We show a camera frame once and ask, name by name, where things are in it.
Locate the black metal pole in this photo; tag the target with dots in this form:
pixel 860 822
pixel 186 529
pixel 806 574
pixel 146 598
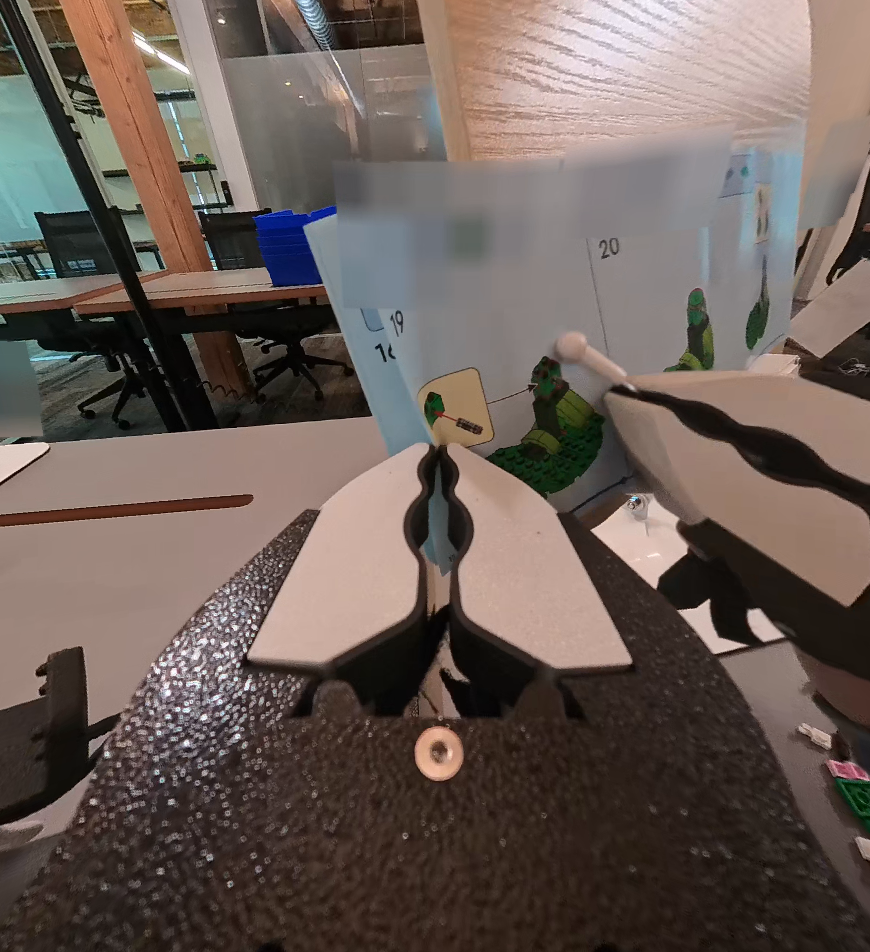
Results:
pixel 93 186

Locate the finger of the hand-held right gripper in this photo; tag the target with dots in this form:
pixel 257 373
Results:
pixel 814 409
pixel 739 506

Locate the long wooden-edged table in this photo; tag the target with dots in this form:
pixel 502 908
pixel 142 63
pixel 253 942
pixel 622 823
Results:
pixel 204 286
pixel 33 294

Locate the grey wooden-edged table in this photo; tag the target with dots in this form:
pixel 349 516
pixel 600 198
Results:
pixel 182 468

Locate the white ball-tipped page pin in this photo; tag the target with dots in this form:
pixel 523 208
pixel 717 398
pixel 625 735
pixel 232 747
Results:
pixel 572 346

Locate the spare hand-held gripper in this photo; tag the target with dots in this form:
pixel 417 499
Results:
pixel 3 751

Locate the black office chair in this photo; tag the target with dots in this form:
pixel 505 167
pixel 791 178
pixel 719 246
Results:
pixel 234 238
pixel 78 242

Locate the wooden support post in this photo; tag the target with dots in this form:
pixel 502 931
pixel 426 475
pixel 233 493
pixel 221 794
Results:
pixel 137 149

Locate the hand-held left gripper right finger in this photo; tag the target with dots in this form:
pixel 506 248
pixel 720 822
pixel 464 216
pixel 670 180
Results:
pixel 539 595

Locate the wooden book stand board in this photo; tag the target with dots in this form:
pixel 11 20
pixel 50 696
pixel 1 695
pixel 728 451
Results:
pixel 628 59

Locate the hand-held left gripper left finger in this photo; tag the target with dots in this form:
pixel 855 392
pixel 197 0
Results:
pixel 345 595

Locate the instruction booklet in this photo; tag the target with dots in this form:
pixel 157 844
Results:
pixel 479 335

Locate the blue storage bin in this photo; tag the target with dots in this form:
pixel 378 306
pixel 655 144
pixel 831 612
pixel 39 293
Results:
pixel 290 249

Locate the person's right hand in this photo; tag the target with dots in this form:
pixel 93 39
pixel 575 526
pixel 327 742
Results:
pixel 866 706

